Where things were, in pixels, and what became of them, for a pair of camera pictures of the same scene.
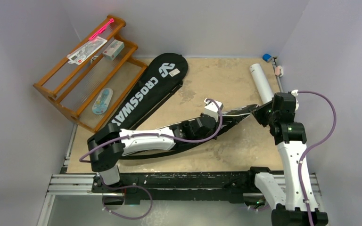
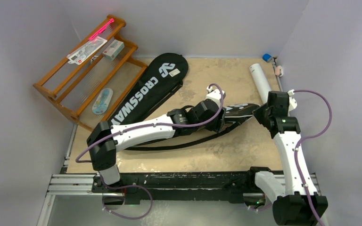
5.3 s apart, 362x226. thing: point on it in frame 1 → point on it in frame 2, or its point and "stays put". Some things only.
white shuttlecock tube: [261, 84] stays put
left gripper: [215, 137] → [218, 122]
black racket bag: [161, 78] stays put
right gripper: [262, 110] stays put
